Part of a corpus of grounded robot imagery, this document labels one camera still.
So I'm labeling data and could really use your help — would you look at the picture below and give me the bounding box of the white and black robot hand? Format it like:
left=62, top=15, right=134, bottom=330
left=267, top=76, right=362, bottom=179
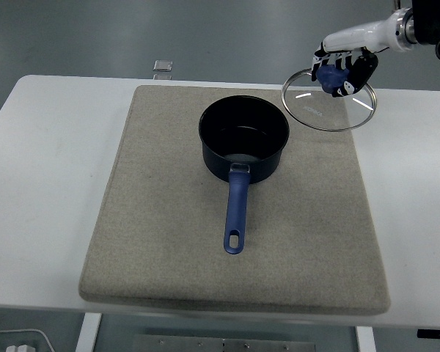
left=310, top=13, right=400, bottom=98

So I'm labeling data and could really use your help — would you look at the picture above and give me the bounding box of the glass pot lid blue knob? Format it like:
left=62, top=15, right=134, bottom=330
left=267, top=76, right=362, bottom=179
left=281, top=63, right=378, bottom=132

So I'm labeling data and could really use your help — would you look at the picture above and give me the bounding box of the beige fabric mat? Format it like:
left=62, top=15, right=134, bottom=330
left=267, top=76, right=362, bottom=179
left=78, top=84, right=392, bottom=316

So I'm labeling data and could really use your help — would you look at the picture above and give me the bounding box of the white table leg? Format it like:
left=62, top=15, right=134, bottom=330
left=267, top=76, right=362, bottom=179
left=75, top=312, right=103, bottom=352
left=355, top=325, right=375, bottom=352

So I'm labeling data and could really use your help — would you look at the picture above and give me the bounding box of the grey metal plate with screws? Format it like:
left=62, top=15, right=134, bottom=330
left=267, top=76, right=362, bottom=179
left=133, top=333, right=317, bottom=352

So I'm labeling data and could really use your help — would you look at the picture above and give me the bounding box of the white power adapter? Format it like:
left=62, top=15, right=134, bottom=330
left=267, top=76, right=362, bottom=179
left=5, top=342, right=36, bottom=352

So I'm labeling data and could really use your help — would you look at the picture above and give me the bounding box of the dark blue saucepan long handle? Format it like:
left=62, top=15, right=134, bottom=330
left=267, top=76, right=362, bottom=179
left=198, top=95, right=291, bottom=255

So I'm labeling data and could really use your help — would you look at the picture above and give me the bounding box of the white cable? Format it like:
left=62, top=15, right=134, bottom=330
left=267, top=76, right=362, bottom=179
left=0, top=328, right=56, bottom=352

